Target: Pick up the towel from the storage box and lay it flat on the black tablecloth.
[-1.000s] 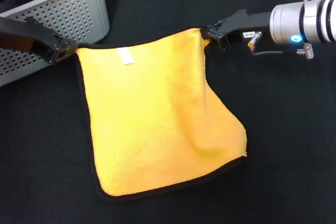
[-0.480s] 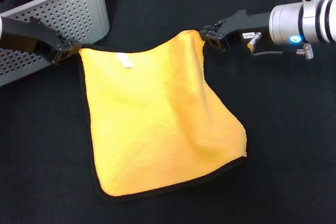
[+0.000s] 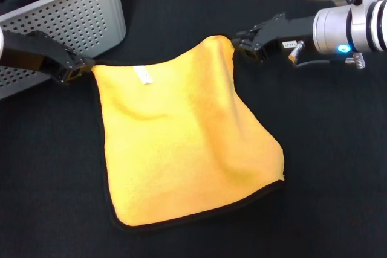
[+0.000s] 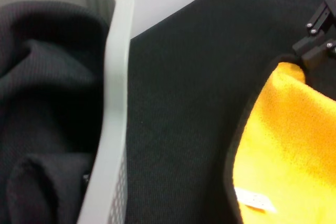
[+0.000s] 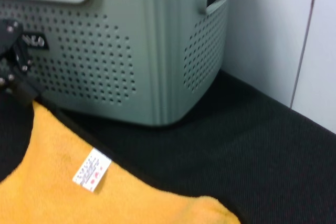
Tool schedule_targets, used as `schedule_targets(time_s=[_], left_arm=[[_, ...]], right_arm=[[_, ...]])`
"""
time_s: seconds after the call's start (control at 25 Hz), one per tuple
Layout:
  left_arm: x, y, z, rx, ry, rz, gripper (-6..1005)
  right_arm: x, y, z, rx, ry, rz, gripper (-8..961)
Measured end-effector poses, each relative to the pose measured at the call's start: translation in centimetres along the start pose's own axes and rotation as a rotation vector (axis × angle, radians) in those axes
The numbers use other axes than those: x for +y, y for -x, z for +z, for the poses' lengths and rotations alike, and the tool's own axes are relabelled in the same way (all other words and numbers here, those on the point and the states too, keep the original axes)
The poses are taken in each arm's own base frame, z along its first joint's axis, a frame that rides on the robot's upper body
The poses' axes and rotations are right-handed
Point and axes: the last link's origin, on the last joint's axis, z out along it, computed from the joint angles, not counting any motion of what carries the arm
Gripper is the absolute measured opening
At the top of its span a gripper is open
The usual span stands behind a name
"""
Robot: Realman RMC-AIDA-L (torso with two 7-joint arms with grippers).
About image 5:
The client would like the grey perforated storage box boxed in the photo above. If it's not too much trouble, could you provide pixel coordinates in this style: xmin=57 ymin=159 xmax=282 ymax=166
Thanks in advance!
xmin=0 ymin=0 xmax=236 ymax=128

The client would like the yellow grey towel black trim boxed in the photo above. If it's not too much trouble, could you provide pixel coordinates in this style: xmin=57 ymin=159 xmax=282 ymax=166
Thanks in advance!
xmin=0 ymin=100 xmax=240 ymax=224

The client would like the black tablecloth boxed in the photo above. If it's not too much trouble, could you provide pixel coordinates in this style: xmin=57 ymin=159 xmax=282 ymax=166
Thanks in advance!
xmin=0 ymin=69 xmax=336 ymax=224

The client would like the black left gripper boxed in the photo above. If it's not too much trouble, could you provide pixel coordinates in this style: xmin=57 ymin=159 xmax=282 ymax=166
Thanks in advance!
xmin=0 ymin=18 xmax=39 ymax=105

